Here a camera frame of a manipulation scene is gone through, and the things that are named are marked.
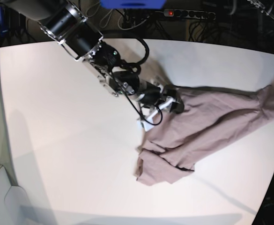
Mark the blue plastic bin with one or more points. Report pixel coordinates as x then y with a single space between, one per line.
132 4

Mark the mauve pink t-shirt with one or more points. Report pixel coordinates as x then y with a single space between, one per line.
211 120

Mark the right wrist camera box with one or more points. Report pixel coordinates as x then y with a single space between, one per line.
144 125

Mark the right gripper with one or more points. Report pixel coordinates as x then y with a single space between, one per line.
152 95

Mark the black power strip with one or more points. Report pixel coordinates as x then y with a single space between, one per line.
189 14

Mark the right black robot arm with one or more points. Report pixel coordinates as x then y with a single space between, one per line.
64 23

